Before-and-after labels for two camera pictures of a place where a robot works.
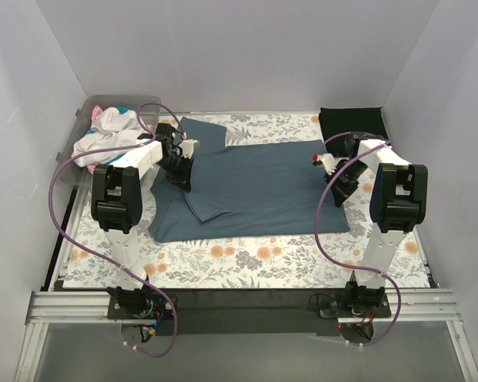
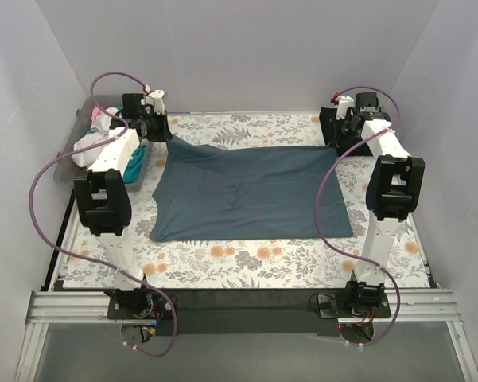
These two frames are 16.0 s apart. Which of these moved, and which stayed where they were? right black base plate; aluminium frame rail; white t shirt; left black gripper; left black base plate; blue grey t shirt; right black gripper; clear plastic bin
Moved: right black gripper; left black gripper; blue grey t shirt
Stayed: left black base plate; aluminium frame rail; right black base plate; white t shirt; clear plastic bin
